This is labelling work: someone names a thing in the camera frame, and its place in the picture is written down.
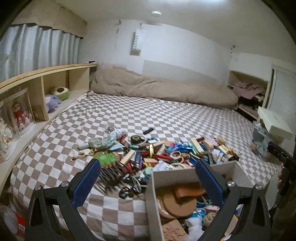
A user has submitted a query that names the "doll in clear case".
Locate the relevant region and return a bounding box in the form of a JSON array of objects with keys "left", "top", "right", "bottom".
[{"left": 4, "top": 88, "right": 35, "bottom": 138}]

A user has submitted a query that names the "wall hanging organizer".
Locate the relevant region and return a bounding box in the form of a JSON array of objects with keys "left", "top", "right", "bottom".
[{"left": 130, "top": 29, "right": 146, "bottom": 56}]

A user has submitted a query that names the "black marker pen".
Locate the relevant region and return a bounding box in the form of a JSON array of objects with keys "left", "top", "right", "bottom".
[{"left": 143, "top": 128, "right": 154, "bottom": 135}]

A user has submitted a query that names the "grey curtain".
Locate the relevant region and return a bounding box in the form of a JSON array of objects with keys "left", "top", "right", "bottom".
[{"left": 1, "top": 24, "right": 80, "bottom": 82}]

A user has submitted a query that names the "white storage box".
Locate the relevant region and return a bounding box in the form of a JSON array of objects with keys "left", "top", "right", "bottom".
[{"left": 145, "top": 161, "right": 253, "bottom": 240}]

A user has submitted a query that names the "square wooden carved coaster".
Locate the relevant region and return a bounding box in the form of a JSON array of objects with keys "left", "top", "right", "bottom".
[{"left": 162, "top": 219, "right": 187, "bottom": 241}]

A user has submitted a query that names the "large round cork coaster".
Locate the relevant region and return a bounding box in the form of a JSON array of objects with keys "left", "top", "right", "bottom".
[{"left": 163, "top": 189, "right": 197, "bottom": 218}]

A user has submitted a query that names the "checkered bed blanket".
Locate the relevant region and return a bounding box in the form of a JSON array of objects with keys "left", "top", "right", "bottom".
[{"left": 10, "top": 94, "right": 279, "bottom": 240}]

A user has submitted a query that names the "brown leather pouch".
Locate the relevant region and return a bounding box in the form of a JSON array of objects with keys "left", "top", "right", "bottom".
[{"left": 173, "top": 182, "right": 206, "bottom": 200}]

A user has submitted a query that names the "clear plastic container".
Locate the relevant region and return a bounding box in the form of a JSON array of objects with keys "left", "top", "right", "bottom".
[{"left": 250, "top": 121, "right": 277, "bottom": 160}]

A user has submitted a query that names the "green plush toy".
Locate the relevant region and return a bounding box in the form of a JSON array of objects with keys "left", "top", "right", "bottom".
[{"left": 51, "top": 86, "right": 70, "bottom": 100}]

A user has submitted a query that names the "wooden headboard shelf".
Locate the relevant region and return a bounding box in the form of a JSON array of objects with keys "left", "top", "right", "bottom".
[{"left": 1, "top": 63, "right": 97, "bottom": 191}]

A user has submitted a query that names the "white plastic figure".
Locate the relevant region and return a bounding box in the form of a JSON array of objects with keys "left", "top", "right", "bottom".
[{"left": 184, "top": 216, "right": 204, "bottom": 241}]

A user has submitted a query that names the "black hair claw clip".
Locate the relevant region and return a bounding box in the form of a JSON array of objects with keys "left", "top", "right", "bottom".
[{"left": 99, "top": 161, "right": 128, "bottom": 190}]

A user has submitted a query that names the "white flat box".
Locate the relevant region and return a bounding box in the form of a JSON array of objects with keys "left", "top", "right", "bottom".
[{"left": 257, "top": 107, "right": 292, "bottom": 140}]

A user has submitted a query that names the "red box on floor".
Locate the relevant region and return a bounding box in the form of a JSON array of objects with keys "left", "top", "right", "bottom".
[{"left": 15, "top": 212, "right": 26, "bottom": 238}]

